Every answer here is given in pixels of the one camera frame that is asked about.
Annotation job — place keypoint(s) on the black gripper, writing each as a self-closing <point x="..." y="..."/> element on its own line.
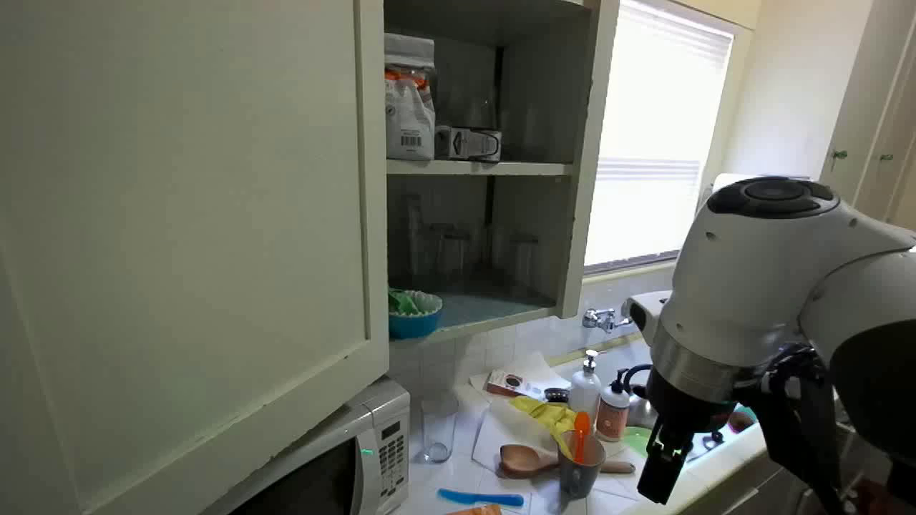
<point x="675" y="423"/>

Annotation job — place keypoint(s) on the orange spoon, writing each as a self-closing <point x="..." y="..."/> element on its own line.
<point x="580" y="439"/>

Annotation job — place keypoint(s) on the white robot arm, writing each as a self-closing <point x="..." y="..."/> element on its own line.
<point x="800" y="307"/>

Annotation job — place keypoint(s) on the orange label bottle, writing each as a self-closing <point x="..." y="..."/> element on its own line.
<point x="614" y="410"/>

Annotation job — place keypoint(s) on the soap pump bottle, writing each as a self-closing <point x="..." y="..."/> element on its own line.
<point x="584" y="384"/>

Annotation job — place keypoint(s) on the yellow rubber glove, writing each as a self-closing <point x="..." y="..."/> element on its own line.
<point x="552" y="416"/>

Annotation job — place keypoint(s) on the chrome faucet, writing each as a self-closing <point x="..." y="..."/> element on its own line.
<point x="611" y="321"/>

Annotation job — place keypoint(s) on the wooden spatula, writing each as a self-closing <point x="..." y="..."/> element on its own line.
<point x="525" y="461"/>

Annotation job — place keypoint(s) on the clear drinking glass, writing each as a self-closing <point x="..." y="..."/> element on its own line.
<point x="435" y="430"/>

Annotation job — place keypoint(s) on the blue plastic knife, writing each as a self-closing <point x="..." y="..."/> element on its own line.
<point x="467" y="500"/>

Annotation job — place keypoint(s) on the blue bowl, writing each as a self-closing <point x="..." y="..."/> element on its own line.
<point x="414" y="314"/>

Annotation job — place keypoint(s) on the window blind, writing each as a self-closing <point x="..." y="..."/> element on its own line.
<point x="661" y="104"/>

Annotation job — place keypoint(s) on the white microwave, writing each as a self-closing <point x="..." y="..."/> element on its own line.
<point x="349" y="466"/>

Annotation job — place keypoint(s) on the small box on shelf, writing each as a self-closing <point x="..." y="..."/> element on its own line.
<point x="467" y="144"/>

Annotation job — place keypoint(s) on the white orange bag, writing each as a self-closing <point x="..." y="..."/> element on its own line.
<point x="411" y="109"/>

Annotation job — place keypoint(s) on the cream cabinet door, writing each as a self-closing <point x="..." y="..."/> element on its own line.
<point x="189" y="241"/>

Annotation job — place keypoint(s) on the open wall cabinet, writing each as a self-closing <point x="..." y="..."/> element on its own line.
<point x="494" y="218"/>

